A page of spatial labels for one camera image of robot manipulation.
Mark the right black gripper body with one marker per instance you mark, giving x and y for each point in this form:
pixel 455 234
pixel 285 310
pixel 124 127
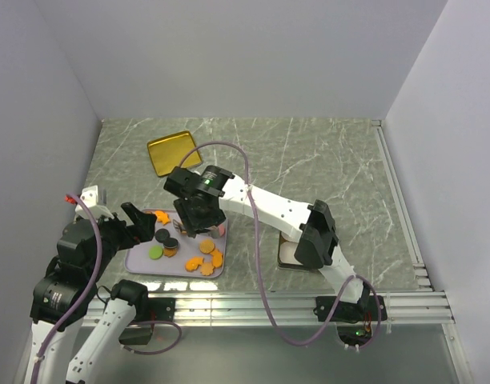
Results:
pixel 194 219

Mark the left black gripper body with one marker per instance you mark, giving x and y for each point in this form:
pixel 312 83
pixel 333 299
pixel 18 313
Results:
pixel 115 235

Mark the black white sandwich cookie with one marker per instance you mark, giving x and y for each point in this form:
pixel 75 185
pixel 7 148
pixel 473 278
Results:
pixel 171 244

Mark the metal tongs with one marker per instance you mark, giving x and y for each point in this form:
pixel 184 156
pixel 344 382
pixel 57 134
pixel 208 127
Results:
pixel 180 228

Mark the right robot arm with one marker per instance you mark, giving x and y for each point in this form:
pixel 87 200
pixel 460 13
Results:
pixel 297 220

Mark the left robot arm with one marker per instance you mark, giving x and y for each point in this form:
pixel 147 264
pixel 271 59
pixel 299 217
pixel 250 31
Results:
pixel 61 298

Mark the orange fish cookie top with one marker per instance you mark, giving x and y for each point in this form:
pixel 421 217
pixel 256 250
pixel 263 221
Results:
pixel 162 216

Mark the orange fish cookie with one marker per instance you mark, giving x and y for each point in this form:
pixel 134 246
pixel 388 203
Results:
pixel 217 258
pixel 162 216
pixel 194 263

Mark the black sandwich cookie left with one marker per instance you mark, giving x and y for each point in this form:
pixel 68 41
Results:
pixel 162 235

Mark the green macaron left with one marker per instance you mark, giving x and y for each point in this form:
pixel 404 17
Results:
pixel 155 252

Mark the lilac plastic tray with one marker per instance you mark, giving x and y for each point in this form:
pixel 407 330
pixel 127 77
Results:
pixel 138 262

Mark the gold tin lid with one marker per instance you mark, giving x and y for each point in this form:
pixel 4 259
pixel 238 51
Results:
pixel 167 152

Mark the round waffle cookie lower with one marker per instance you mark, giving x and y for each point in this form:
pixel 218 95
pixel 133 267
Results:
pixel 206 246

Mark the orange fish cookie bottom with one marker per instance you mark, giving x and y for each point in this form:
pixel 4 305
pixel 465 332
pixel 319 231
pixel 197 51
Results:
pixel 194 263

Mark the orange fish cookie right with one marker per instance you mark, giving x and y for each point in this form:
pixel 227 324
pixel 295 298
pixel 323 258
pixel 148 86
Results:
pixel 217 258

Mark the orange leaf cookie bottom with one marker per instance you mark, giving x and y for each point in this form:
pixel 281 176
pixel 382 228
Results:
pixel 207 269

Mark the gold cookie tin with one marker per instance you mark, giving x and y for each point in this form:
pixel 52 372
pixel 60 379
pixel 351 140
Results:
pixel 302 255

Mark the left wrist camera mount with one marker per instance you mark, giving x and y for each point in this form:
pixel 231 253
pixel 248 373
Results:
pixel 94 197

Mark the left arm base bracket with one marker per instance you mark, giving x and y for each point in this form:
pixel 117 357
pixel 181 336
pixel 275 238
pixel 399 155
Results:
pixel 157 309

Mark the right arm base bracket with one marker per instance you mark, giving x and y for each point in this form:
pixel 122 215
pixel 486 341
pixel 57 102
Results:
pixel 356 323

